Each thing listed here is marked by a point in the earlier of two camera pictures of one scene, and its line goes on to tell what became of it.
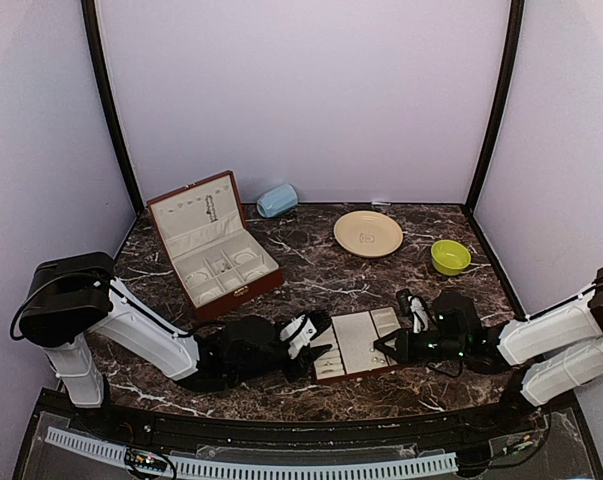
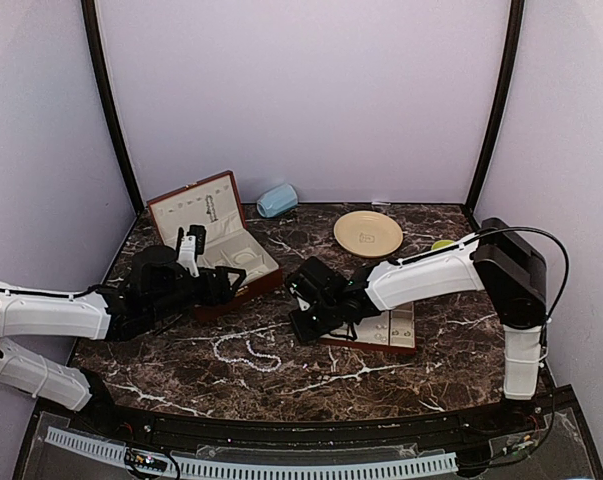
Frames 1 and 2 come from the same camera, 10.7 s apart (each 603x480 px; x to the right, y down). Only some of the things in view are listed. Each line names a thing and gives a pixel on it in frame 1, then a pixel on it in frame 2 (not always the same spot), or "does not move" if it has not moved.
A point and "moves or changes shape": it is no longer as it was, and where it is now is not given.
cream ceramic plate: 368,234 does not move
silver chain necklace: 210,208 does not move
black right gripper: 404,350 -> 302,330
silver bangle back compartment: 244,257 does not move
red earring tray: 353,351 moves or changes shape
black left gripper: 308,356 -> 218,275
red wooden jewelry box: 220,262 does not move
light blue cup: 277,201 does not move
